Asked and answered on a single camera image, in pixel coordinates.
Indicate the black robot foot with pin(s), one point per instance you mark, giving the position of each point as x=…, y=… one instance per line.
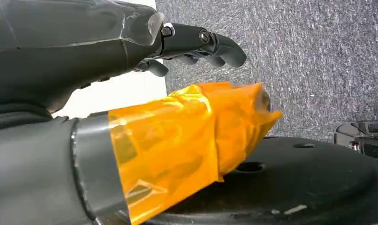
x=366, y=139
x=285, y=186

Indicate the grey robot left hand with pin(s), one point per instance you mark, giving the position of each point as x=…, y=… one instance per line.
x=52, y=46

